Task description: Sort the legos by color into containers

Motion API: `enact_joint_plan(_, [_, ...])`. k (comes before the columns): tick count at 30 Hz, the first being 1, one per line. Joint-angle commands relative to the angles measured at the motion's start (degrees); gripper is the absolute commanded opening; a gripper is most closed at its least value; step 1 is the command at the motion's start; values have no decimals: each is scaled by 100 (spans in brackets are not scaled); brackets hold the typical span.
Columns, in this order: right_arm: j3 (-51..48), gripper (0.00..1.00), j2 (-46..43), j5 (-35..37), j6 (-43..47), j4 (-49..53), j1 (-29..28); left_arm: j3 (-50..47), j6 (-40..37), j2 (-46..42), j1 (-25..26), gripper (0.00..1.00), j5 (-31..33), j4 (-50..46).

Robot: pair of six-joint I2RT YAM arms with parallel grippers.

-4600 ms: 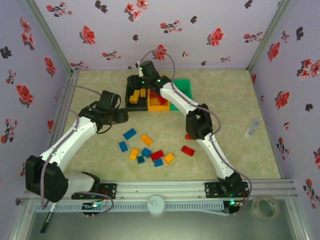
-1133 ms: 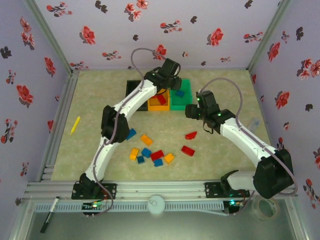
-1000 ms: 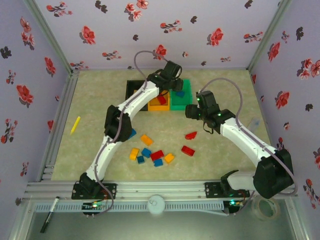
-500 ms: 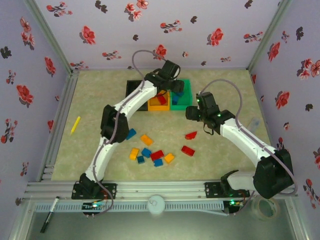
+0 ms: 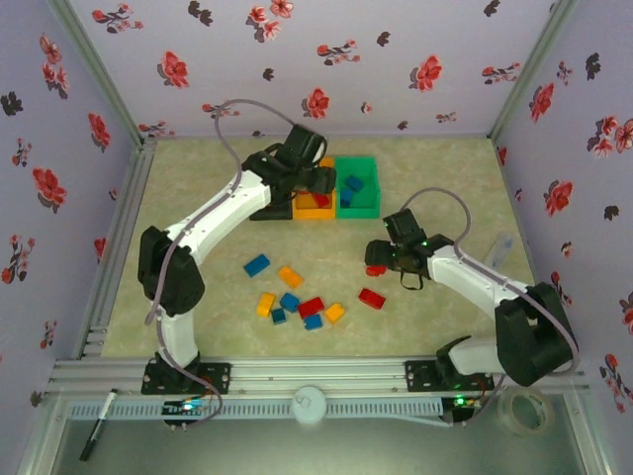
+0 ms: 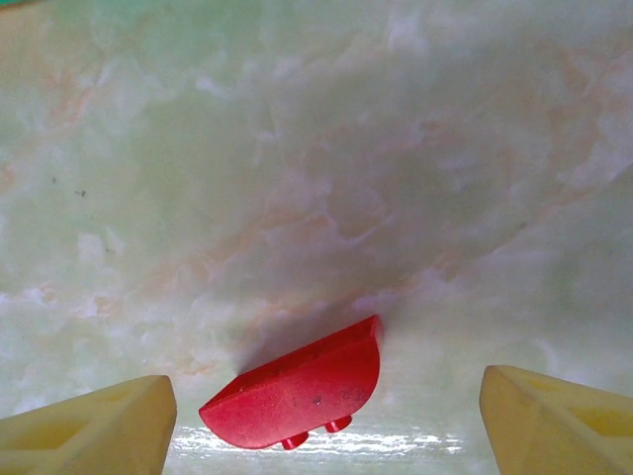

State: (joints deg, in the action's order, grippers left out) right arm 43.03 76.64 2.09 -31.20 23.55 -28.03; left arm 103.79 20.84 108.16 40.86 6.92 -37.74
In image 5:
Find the orange plastic bin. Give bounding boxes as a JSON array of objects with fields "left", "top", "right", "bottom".
[{"left": 291, "top": 156, "right": 341, "bottom": 222}]

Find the black plastic bin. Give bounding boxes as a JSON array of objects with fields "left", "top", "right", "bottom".
[{"left": 249, "top": 187, "right": 297, "bottom": 222}]

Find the green plastic bin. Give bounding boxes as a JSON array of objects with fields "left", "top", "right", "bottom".
[{"left": 335, "top": 155, "right": 383, "bottom": 220}]

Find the clear plastic piece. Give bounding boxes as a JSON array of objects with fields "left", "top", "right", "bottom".
[{"left": 484, "top": 231, "right": 515, "bottom": 271}]

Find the white round cap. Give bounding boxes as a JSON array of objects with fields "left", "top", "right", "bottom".
[{"left": 291, "top": 385, "right": 327, "bottom": 426}]

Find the clear tape roll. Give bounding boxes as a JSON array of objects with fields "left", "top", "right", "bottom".
[{"left": 496, "top": 387, "right": 556, "bottom": 436}]

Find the black marker pen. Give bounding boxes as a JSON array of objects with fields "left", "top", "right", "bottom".
[{"left": 78, "top": 389, "right": 120, "bottom": 462}]

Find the lavender right arm cable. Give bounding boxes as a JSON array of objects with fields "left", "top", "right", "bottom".
[{"left": 398, "top": 187, "right": 581, "bottom": 429}]

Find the lavender arm cable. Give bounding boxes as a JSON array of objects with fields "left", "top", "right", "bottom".
[
  {"left": 144, "top": 98, "right": 301, "bottom": 430},
  {"left": 398, "top": 187, "right": 581, "bottom": 429}
]

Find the lavender left arm cable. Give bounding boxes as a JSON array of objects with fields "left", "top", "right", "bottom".
[{"left": 144, "top": 98, "right": 301, "bottom": 430}]

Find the wide aluminium frame rail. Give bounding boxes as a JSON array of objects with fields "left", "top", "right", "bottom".
[{"left": 48, "top": 354, "right": 592, "bottom": 397}]

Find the aluminium side frame rail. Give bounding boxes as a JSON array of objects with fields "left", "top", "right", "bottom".
[{"left": 73, "top": 141, "right": 154, "bottom": 360}]

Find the white slotted cable duct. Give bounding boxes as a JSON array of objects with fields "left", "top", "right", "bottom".
[{"left": 66, "top": 399, "right": 445, "bottom": 421}]

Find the aluminium corner post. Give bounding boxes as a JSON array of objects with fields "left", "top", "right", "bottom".
[
  {"left": 46, "top": 0, "right": 147, "bottom": 144},
  {"left": 487, "top": 0, "right": 580, "bottom": 143}
]

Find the aluminium lower frame bar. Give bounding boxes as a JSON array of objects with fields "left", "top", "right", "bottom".
[
  {"left": 563, "top": 385, "right": 612, "bottom": 475},
  {"left": 14, "top": 388, "right": 68, "bottom": 475}
]

